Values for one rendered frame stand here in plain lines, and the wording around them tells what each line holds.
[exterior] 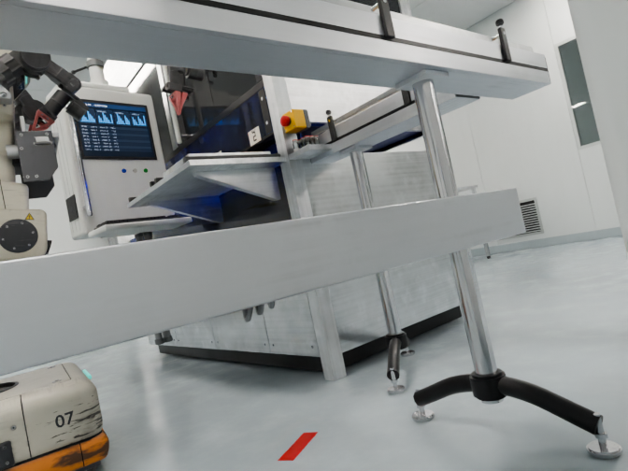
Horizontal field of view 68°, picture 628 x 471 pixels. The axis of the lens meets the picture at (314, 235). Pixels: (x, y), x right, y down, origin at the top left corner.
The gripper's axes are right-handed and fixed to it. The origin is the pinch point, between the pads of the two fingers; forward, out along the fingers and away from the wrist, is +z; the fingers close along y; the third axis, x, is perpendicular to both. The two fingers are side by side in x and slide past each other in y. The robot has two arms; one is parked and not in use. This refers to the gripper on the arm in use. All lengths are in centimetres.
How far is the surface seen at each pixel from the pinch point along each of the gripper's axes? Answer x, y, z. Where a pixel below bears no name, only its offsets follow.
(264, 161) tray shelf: -11.0, 27.6, 18.1
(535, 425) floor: -94, 42, 103
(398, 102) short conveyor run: -61, 48, 11
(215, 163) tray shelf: -10.9, 7.6, 21.1
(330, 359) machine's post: -13, 50, 94
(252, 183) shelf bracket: -2.5, 27.2, 24.6
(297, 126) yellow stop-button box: -21.5, 36.6, 6.9
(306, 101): -13, 49, -9
